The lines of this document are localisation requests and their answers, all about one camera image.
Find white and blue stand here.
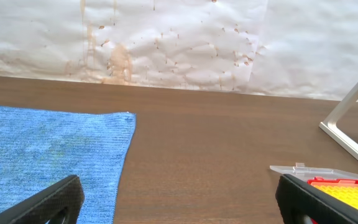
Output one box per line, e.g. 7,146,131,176
318,60,358,177

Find blue cloth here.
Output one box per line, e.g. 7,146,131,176
0,105,137,224

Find red and yellow tip box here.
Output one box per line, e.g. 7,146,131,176
269,162,358,224

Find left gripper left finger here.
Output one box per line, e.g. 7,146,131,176
0,174,86,224

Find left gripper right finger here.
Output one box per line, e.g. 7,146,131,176
275,174,358,224

